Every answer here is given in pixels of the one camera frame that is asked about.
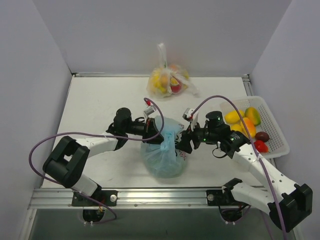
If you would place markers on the aluminium front rail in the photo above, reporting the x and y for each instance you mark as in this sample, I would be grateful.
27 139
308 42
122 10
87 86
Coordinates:
128 198

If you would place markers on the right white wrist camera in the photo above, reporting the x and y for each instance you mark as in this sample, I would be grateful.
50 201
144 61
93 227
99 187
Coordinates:
191 116

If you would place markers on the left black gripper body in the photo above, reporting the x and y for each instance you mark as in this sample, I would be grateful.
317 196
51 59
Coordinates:
151 130

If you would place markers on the orange yellow fake mango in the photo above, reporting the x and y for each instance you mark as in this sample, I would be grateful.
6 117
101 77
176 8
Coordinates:
254 116

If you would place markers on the orange fake fruit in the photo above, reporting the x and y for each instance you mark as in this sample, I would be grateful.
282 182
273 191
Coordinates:
248 129

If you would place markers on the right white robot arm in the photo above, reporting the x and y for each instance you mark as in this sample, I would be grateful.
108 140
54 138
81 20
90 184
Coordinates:
286 202

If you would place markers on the dark red fake plum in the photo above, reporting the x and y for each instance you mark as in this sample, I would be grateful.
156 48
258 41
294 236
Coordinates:
262 136

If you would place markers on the white plastic basket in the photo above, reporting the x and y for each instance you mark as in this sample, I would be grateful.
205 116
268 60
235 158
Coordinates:
277 145

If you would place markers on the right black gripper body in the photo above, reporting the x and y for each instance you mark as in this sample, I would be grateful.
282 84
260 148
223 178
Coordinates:
189 139

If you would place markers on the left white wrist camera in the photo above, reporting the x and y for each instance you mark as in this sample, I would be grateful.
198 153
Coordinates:
150 109

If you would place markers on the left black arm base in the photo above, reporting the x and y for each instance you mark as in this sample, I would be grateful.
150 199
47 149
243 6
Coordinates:
96 209

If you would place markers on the yellow fake pear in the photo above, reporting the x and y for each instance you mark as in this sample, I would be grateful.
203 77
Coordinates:
236 127

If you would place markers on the clear tied bag of fruits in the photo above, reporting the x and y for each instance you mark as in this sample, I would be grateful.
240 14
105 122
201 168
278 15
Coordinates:
168 79

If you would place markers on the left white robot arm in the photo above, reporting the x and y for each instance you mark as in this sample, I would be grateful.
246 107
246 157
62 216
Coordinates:
67 161

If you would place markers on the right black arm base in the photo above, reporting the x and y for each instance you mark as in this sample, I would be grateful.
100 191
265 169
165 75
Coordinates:
231 211

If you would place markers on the red fake bell pepper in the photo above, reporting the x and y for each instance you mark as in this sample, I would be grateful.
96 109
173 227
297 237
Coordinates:
261 146

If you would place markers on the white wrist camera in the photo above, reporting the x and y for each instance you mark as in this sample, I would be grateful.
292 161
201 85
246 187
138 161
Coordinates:
150 109
191 116

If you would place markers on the light blue plastic bag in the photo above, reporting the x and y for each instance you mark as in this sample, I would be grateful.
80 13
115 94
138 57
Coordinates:
163 160

